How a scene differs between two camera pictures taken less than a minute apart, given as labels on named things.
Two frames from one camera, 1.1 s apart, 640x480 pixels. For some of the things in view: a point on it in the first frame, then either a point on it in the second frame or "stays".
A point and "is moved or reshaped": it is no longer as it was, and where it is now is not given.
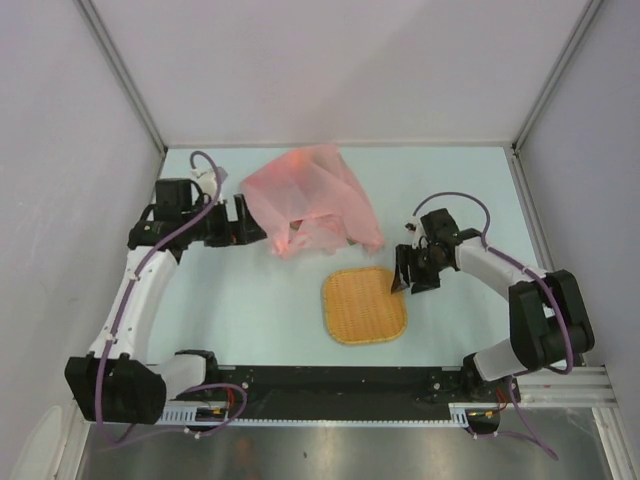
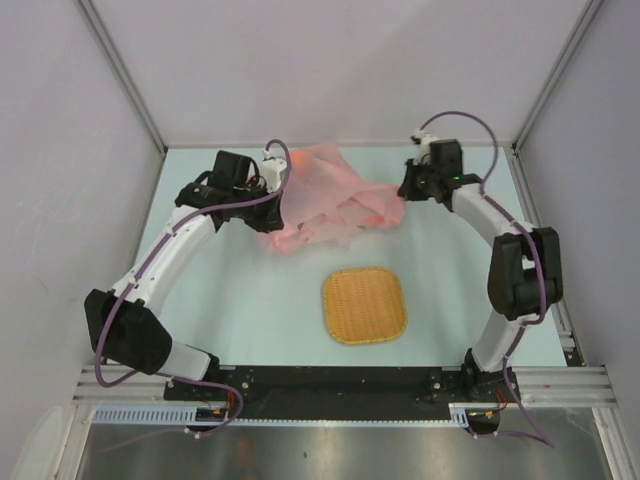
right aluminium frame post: (592, 7) stays
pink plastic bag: (309, 202) is moved or reshaped
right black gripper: (404, 254) to (408, 189)
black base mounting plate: (283, 391) stays
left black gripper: (242, 231) to (271, 219)
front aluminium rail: (587, 386) stays
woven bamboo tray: (360, 306) stays
